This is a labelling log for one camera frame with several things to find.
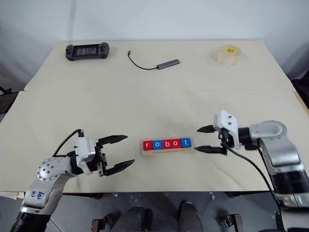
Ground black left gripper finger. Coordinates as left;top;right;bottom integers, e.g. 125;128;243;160
97;134;128;148
103;159;136;176

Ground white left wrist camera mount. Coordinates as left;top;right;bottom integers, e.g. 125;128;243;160
74;137;97;175

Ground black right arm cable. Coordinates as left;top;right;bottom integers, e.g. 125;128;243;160
222;141;287;232

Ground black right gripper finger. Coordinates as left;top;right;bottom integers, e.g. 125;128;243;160
197;124;218;134
194;145;227;156

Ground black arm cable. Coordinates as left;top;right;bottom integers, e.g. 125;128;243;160
222;141;287;232
52;129;84;158

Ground clear packing tape roll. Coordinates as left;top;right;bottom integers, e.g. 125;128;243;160
209;44;242;66

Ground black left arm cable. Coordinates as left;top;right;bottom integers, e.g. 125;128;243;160
52;129;84;158

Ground black frame object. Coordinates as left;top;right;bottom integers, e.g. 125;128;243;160
291;78;309;107
0;86;19;114

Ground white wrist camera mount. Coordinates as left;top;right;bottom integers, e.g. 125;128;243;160
74;137;97;175
213;110;241;149

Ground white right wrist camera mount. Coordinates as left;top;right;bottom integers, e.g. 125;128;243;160
213;110;241;149

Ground wooden tray with letter tiles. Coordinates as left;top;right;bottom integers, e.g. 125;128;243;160
140;137;195;157

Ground black handheld game console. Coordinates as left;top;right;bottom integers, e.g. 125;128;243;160
64;42;111;61

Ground grey usb hub with cable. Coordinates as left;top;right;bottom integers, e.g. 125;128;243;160
127;50;181;71

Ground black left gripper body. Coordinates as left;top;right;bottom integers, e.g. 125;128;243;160
85;141;109;177

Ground dark rounded shape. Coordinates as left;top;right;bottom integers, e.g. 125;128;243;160
112;205;153;232
178;201;205;232

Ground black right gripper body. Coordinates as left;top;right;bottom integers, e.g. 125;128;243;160
217;128;236;156

